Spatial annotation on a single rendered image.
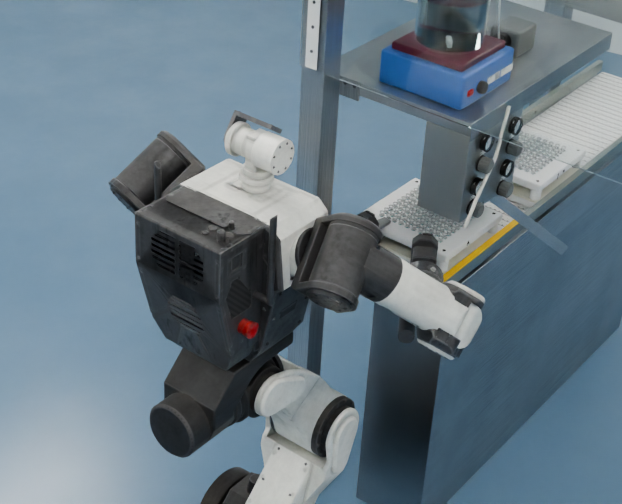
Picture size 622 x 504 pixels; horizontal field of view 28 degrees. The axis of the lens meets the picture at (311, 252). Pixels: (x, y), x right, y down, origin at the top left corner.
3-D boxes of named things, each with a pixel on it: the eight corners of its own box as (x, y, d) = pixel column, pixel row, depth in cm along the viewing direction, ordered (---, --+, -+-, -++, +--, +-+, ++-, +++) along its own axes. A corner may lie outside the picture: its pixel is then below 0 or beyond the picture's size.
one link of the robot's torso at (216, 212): (248, 417, 219) (254, 245, 200) (110, 339, 236) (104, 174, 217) (348, 341, 240) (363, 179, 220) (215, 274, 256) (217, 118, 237)
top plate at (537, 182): (539, 193, 301) (540, 185, 300) (452, 159, 313) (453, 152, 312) (585, 156, 318) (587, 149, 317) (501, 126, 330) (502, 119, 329)
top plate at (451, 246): (413, 184, 301) (414, 176, 300) (502, 220, 289) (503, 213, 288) (353, 223, 284) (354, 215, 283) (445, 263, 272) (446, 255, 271)
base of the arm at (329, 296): (371, 321, 214) (334, 293, 206) (313, 314, 222) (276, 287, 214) (398, 243, 218) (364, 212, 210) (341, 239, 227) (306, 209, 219)
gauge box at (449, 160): (459, 223, 257) (471, 137, 246) (416, 206, 262) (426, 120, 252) (512, 184, 272) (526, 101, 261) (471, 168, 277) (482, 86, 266)
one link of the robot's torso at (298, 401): (340, 467, 278) (248, 427, 238) (279, 432, 287) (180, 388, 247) (372, 406, 280) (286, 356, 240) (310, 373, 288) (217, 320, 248)
